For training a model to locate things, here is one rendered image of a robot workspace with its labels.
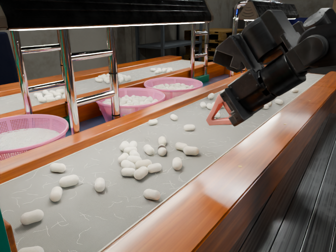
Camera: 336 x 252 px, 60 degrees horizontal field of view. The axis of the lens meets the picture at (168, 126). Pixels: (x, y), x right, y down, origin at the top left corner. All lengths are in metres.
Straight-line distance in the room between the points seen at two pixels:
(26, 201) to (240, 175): 0.41
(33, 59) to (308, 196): 3.13
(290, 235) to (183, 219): 0.24
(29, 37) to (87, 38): 0.78
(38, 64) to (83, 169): 2.90
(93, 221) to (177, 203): 0.14
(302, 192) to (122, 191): 0.42
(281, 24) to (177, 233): 0.36
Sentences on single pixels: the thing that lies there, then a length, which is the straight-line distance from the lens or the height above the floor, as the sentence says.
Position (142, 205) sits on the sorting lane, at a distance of 0.54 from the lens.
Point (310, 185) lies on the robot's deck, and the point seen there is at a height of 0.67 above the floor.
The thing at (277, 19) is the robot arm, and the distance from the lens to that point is 0.52.
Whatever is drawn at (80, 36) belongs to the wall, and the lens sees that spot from 3.86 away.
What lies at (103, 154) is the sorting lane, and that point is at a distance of 0.74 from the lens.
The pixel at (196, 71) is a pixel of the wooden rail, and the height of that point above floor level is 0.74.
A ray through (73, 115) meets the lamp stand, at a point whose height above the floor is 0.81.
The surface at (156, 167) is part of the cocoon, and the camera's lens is 0.63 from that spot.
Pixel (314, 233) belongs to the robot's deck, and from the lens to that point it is 0.66.
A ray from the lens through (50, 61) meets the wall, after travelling 3.60.
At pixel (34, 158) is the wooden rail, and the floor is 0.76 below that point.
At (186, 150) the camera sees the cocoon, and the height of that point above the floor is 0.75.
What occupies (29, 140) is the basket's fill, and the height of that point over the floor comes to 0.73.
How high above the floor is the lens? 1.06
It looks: 21 degrees down
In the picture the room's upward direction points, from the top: straight up
